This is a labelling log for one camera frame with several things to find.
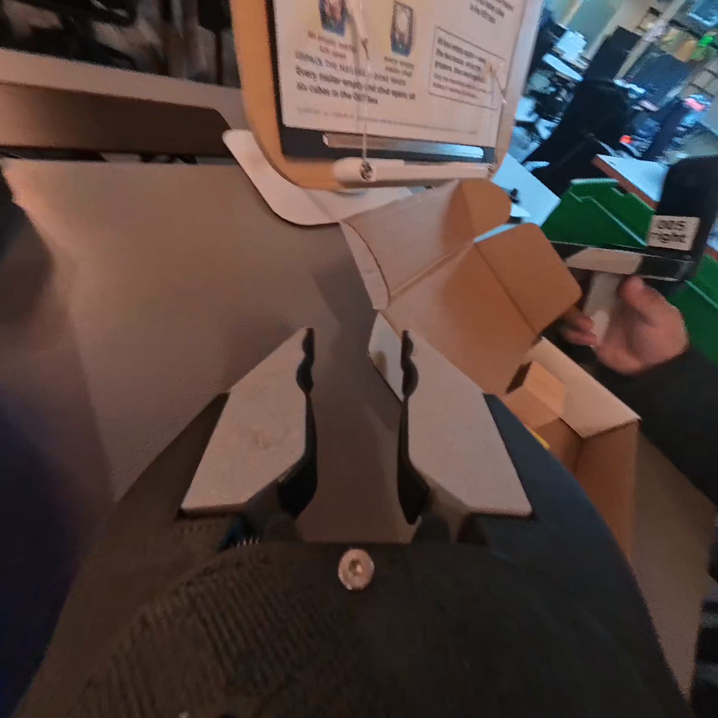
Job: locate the white stand base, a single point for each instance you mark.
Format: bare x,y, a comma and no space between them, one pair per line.
263,179

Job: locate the black office chair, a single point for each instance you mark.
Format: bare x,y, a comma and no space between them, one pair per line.
594,129

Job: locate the person's right hand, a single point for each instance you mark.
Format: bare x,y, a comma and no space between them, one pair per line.
645,331

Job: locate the person's right forearm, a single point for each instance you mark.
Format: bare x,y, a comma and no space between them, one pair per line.
684,404

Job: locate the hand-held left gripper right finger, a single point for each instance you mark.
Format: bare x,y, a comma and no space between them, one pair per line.
465,454

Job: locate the white desk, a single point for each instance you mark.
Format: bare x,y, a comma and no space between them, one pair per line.
527,190

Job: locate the green plastic bin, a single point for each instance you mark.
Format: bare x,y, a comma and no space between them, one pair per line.
589,219

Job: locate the printed instruction sheet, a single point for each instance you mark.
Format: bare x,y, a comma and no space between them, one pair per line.
392,95

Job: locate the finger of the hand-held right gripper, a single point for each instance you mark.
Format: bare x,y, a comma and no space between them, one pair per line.
606,262

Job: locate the wooden edged desk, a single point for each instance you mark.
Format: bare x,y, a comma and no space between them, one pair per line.
634,174

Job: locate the white cardboard mailer box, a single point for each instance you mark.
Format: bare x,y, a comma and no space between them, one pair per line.
477,303

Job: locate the wooden instruction board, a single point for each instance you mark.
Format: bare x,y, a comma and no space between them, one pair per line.
255,112

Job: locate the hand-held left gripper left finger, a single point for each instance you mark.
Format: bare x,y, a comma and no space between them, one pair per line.
252,443

